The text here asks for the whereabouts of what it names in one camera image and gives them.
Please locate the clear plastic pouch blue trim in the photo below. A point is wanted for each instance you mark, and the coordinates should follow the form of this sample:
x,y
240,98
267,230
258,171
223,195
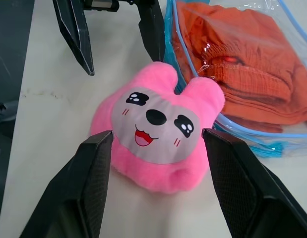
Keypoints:
x,y
292,22

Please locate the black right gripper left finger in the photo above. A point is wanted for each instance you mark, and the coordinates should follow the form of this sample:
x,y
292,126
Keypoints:
x,y
79,188

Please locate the orange cloth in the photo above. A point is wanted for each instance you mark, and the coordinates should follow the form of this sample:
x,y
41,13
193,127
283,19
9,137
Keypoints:
x,y
252,81

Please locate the pink plush animal toy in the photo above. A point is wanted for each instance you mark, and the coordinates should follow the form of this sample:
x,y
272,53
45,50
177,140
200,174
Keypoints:
x,y
155,148

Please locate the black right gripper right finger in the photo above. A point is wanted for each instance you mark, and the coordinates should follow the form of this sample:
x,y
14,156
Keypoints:
x,y
240,188

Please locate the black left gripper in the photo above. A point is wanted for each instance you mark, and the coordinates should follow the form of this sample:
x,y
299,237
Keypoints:
x,y
103,5

